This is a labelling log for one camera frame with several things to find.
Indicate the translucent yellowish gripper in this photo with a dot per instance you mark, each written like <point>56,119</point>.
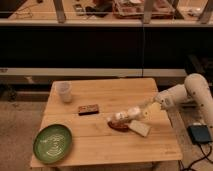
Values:
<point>150,108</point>

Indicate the white sponge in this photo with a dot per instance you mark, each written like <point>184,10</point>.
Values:
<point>140,128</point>

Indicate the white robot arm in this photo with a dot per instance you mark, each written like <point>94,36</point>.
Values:
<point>195,88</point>

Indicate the green ceramic bowl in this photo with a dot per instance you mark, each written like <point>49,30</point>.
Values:
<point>52,143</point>

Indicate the white plush toy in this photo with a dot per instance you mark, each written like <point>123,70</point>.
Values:
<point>126,115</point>

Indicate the brown wooden spoon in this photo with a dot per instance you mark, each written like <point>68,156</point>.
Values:
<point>118,127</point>

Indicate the light wooden table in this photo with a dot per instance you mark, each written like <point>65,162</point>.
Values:
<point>94,142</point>

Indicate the brown chocolate bar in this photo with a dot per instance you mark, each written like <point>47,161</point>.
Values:
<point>88,109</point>

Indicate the clear plastic cup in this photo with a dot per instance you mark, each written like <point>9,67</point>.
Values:
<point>64,91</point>

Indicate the wooden shelf with clutter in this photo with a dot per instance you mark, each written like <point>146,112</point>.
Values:
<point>121,13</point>

